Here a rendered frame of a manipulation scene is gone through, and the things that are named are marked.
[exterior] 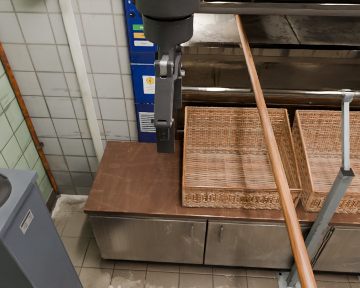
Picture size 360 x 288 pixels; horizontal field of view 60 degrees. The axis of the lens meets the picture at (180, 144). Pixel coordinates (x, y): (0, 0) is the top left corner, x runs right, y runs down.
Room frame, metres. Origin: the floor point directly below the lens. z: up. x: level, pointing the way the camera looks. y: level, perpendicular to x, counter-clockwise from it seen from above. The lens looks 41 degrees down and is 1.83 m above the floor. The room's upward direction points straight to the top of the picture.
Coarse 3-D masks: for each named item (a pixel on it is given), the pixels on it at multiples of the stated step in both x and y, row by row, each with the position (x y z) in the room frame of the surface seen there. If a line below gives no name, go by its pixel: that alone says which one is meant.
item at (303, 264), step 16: (240, 16) 1.78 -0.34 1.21; (240, 32) 1.56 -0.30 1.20; (256, 80) 1.08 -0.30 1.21; (256, 96) 0.98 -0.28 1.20; (272, 144) 0.71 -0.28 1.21; (272, 160) 0.65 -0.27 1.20; (288, 192) 0.52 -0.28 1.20; (288, 208) 0.47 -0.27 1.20; (288, 224) 0.43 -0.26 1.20; (304, 256) 0.35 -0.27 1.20; (304, 272) 0.31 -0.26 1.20
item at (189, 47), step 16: (192, 48) 1.45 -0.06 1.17; (208, 48) 1.45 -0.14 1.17; (224, 48) 1.44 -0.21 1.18; (240, 48) 1.44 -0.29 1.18; (256, 48) 1.43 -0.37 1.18; (272, 48) 1.43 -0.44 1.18; (288, 48) 1.43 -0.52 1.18; (304, 48) 1.43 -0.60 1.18; (320, 48) 1.43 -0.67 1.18; (336, 48) 1.43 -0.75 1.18; (352, 48) 1.43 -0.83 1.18
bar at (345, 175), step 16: (288, 96) 1.06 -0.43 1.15; (304, 96) 1.05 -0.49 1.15; (320, 96) 1.05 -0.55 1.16; (336, 96) 1.04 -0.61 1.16; (352, 96) 1.03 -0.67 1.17; (352, 176) 0.81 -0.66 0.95; (336, 192) 0.82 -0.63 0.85; (336, 208) 0.81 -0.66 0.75; (320, 224) 0.82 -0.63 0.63; (288, 272) 0.90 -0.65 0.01
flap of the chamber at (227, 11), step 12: (216, 0) 1.47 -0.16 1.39; (228, 0) 1.47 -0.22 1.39; (240, 0) 1.48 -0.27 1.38; (204, 12) 1.30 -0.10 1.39; (216, 12) 1.30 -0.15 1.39; (228, 12) 1.29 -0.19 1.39; (240, 12) 1.29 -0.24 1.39; (252, 12) 1.29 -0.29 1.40; (264, 12) 1.29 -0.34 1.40; (276, 12) 1.28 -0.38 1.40; (288, 12) 1.28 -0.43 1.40; (300, 12) 1.28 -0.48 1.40; (312, 12) 1.27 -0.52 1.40; (324, 12) 1.27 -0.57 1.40; (336, 12) 1.27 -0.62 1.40; (348, 12) 1.27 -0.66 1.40
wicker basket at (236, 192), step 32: (192, 128) 1.38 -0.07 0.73; (224, 128) 1.37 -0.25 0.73; (256, 128) 1.37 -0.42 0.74; (288, 128) 1.27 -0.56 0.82; (192, 160) 1.27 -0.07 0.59; (224, 160) 1.27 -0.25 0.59; (256, 160) 1.27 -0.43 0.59; (288, 160) 1.16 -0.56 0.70; (192, 192) 0.95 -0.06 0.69; (224, 192) 0.95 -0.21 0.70; (256, 192) 0.94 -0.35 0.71
